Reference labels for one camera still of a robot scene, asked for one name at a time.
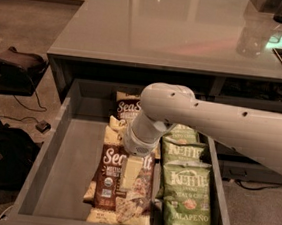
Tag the front brown Sea Salt chip bag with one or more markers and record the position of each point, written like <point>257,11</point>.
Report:
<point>110,204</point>

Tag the green kettle chip bag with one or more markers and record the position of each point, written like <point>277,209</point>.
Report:
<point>171,151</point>
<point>182,134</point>

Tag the middle Late July chip bag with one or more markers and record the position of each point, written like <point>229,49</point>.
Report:
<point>117,124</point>

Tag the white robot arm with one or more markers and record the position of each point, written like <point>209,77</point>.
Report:
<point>256,134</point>

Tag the black backpack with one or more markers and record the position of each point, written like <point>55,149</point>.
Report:
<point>17,155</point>

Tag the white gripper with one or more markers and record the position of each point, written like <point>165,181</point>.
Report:
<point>139,146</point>

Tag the grey counter cabinet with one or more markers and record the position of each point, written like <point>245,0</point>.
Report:
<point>220,49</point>

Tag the rear brown Sea Salt chip bag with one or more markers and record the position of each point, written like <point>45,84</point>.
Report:
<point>128,106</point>

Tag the front green Kettle jalapeno bag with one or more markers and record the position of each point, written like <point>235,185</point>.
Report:
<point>186,194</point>

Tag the brown sea salt chip bag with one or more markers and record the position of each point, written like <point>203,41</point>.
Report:
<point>110,204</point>
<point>128,106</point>

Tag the black power adapter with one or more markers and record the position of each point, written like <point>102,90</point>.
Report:
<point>43,126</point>

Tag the open grey top drawer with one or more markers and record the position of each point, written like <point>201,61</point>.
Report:
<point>53,192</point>

